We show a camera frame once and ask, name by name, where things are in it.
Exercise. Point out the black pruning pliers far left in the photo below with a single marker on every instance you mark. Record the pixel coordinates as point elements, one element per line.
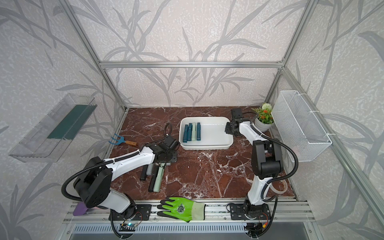
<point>143,176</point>

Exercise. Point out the white wire mesh basket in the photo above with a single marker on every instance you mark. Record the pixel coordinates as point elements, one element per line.
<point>299,127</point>

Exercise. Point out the clear plastic wall shelf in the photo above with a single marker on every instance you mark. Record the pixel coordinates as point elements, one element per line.
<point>50,138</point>

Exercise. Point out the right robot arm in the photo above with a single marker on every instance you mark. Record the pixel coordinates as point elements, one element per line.
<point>266,163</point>

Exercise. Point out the grey pruning pliers right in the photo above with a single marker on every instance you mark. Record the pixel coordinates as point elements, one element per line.
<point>171,157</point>

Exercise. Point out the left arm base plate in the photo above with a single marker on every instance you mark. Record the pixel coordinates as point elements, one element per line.
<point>139,212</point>

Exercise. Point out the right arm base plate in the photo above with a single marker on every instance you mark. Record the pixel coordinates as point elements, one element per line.
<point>249,212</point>

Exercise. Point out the teal pruning pliers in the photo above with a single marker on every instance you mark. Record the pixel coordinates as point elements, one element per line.
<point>185,135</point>
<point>198,131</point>
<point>190,129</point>

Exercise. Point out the purple pink garden trowel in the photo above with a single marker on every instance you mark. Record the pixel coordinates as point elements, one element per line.
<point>80,209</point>

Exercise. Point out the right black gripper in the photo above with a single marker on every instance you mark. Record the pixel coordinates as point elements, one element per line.
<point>227,130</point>

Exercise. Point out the white rectangular storage box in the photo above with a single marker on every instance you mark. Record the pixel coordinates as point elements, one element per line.
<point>213,136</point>

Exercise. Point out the mint green pruning pliers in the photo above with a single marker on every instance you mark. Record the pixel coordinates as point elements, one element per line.
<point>194,131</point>

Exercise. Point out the grey pruning pliers left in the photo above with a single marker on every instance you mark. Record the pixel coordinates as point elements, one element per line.
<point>149,169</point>

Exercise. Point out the green black work glove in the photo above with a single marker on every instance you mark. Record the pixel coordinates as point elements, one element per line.
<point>181,209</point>

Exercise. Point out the roll of clear tape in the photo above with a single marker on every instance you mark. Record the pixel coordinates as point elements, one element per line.
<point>280,187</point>

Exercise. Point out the grey pruning pliers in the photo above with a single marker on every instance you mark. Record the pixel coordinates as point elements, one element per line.
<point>171,157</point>
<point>149,169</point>

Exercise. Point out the small potted flower plant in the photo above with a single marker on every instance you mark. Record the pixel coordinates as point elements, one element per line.
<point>264,117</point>

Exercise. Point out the black pruning pliers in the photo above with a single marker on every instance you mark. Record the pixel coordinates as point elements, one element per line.
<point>143,176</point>
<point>153,177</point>

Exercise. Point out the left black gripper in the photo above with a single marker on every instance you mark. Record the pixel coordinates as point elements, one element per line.
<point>165,162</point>

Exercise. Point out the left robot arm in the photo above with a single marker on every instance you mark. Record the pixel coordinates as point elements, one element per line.
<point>92,185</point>

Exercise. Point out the light green pliers lower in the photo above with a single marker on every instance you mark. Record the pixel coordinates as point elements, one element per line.
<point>159,178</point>

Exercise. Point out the black pruning pliers lower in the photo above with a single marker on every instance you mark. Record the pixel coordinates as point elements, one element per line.
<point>153,177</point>

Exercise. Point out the blue garden hand rake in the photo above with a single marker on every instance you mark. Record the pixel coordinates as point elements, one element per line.
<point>118,140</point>

